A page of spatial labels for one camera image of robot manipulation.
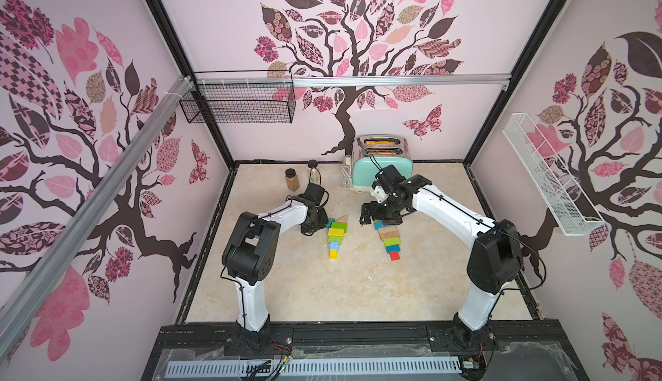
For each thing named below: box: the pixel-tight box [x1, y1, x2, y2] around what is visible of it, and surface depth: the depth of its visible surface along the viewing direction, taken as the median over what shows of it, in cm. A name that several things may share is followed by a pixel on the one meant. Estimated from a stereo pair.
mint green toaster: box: [350, 134, 415, 192], surface depth 103 cm
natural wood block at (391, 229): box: [378, 225, 399, 234], surface depth 99 cm
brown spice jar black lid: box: [284, 167, 300, 192], surface depth 106 cm
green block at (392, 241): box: [383, 237, 401, 247], surface depth 97 cm
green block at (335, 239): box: [328, 235, 343, 246], surface depth 96 cm
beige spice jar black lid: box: [307, 159, 320, 184], surface depth 109 cm
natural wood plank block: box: [377, 228, 401, 241], surface depth 98 cm
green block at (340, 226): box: [331, 221, 348, 233], surface depth 102 cm
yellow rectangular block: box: [327, 227, 345, 238], surface depth 97 cm
